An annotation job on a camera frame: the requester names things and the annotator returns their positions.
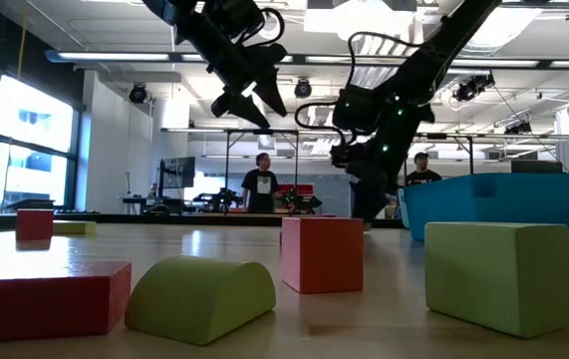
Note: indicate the black monitor on stand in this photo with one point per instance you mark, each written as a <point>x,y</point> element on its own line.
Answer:
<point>178,172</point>

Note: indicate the red long wooden block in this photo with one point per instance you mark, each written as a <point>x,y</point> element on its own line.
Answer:
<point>40,304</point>

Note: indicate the black background robot arm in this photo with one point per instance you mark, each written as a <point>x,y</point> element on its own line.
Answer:
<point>221,199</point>

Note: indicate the large window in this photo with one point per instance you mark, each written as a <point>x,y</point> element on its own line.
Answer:
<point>30,119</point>

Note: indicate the dark background desk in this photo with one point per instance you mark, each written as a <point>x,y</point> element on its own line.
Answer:
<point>137,200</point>

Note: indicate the background robot with red box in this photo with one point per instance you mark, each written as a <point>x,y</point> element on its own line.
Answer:
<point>300,202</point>

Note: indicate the black background station frame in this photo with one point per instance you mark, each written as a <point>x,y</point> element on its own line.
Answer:
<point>261,131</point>
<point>470,154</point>

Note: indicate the black ceiling device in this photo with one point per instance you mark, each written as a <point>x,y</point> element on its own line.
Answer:
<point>518,128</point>

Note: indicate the long ceiling light fixture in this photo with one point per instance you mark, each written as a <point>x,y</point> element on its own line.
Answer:
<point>114,56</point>

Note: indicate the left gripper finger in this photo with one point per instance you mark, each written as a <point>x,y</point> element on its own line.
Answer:
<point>270,95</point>
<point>239,109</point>

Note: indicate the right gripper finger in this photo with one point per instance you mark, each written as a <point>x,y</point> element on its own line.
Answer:
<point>378,197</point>
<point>361,197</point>

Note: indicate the black round ceiling lamp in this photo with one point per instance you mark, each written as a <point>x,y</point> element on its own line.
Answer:
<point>303,89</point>
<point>138,94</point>

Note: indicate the green long wooden block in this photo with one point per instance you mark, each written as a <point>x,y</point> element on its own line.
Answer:
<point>76,228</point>

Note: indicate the teal plastic bin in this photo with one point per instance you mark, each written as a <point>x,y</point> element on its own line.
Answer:
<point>401,209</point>

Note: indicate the blue plastic bin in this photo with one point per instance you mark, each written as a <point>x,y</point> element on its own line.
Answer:
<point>513,199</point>

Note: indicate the orange wooden cube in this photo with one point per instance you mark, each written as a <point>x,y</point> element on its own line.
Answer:
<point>322,256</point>

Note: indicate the black ceiling camera cluster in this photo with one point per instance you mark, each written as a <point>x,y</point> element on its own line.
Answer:
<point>471,89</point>

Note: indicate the green chunky wooden block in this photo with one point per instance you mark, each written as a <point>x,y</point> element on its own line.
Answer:
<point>500,281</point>

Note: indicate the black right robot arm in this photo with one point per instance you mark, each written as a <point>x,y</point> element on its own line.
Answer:
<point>443,50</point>

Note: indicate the black flat monitor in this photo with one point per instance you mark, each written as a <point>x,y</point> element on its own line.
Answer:
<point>535,166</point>

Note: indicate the red wooden cube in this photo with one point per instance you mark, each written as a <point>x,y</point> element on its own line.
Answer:
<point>34,225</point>

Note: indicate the person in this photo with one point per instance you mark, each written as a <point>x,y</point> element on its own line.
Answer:
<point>261,187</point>
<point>422,175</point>

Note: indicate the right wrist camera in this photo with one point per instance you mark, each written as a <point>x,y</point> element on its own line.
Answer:
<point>346,154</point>

